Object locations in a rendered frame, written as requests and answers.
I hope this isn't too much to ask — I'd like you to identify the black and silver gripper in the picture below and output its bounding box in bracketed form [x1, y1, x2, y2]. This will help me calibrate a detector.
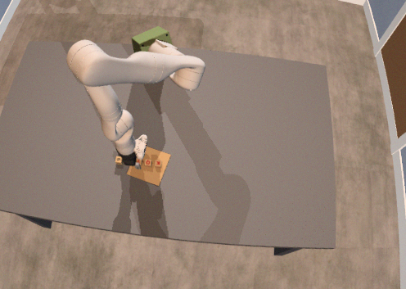
[115, 135, 147, 169]

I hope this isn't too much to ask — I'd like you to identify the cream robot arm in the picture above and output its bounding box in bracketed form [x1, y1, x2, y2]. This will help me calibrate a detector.
[66, 39, 205, 149]

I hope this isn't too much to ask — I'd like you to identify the orange square mat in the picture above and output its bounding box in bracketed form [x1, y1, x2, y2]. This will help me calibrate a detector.
[127, 147, 171, 186]

